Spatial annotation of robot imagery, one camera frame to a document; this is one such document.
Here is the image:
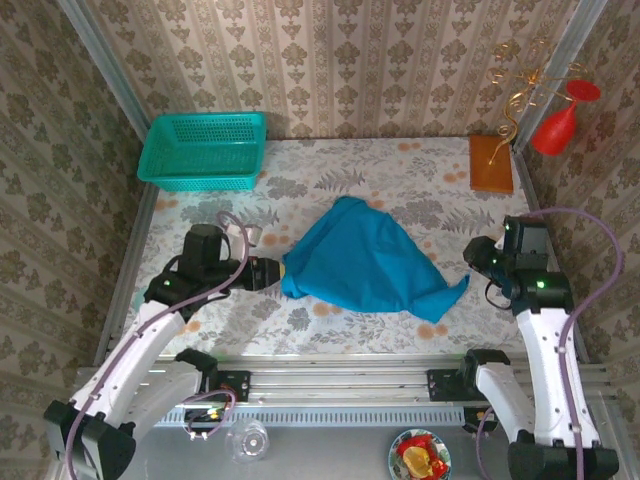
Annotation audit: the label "clear drinking glass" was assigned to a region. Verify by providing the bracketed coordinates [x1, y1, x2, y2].
[223, 417, 271, 466]

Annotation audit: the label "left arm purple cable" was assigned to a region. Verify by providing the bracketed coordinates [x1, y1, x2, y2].
[63, 209, 251, 480]

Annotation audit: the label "arm base wires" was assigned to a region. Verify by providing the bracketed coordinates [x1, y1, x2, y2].
[180, 384, 237, 442]
[462, 394, 506, 436]

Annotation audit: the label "aluminium rail frame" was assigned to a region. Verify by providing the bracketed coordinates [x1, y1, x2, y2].
[74, 355, 617, 407]

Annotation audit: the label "aluminium corner post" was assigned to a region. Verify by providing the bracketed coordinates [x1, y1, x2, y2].
[57, 0, 154, 139]
[514, 0, 609, 151]

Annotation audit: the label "gold wire stand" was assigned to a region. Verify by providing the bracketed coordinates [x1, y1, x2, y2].
[487, 39, 589, 167]

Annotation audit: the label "floral tablecloth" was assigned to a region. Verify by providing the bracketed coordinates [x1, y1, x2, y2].
[117, 137, 576, 357]

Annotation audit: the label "teal plastic basket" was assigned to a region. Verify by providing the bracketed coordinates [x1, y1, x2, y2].
[136, 111, 269, 193]

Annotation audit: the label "blue t-shirt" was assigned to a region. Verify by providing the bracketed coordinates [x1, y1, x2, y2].
[280, 195, 472, 325]

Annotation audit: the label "left arm base wires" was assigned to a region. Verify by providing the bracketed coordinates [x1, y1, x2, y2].
[180, 384, 237, 442]

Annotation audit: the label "red wine glass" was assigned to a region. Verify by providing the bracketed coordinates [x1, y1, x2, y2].
[530, 78, 602, 157]

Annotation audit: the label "brown wooden base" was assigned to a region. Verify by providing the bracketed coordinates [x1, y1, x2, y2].
[468, 134, 515, 194]

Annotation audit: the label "grey slotted cable duct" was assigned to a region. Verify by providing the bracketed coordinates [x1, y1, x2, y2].
[89, 405, 466, 427]

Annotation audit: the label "plate with food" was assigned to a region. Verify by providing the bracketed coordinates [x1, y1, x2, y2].
[388, 428, 452, 480]

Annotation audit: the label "right arm base wires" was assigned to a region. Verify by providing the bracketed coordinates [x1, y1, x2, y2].
[462, 394, 506, 436]

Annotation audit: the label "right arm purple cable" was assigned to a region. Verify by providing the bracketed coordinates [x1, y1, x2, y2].
[474, 208, 626, 480]

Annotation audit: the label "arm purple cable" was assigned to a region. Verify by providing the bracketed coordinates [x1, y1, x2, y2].
[63, 209, 251, 480]
[474, 208, 626, 480]

